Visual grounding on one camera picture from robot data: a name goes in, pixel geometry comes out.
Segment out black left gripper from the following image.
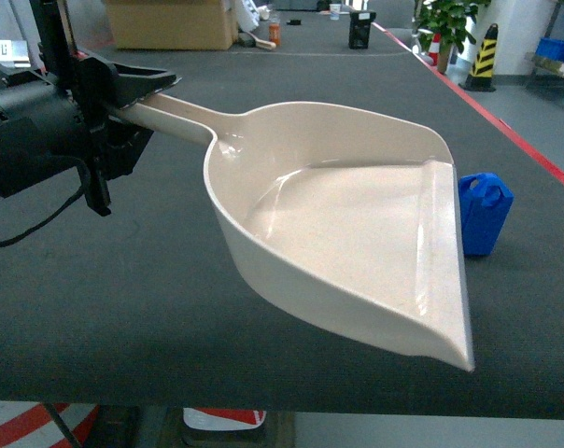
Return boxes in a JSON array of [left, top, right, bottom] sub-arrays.
[[30, 1, 176, 216]]

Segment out blue plastic part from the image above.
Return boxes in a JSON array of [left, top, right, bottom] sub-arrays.
[[458, 173, 515, 257]]

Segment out yellow black traffic cone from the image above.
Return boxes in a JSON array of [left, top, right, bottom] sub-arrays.
[[460, 23, 499, 92]]

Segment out red white traffic cone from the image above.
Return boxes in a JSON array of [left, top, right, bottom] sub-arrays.
[[428, 33, 441, 66]]

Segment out beige plastic dustpan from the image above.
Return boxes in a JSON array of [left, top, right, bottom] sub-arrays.
[[118, 94, 475, 371]]

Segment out black cable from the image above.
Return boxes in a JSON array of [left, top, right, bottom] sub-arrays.
[[0, 156, 94, 248]]

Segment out wooden brush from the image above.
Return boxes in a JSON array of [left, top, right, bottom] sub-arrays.
[[245, 32, 277, 51]]

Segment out black device on table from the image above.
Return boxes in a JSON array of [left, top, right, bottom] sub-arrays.
[[348, 10, 376, 49]]

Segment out dark grey table mat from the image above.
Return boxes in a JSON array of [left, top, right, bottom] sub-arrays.
[[0, 15, 564, 419]]

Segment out white paper cup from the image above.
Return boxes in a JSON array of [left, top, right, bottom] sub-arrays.
[[330, 3, 342, 21]]

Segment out cardboard box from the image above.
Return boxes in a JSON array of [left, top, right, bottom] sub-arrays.
[[105, 1, 238, 50]]

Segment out green potted plant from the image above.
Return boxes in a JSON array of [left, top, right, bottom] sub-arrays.
[[415, 0, 491, 74]]

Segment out orange bottle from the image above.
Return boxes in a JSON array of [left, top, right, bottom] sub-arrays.
[[268, 14, 280, 47]]

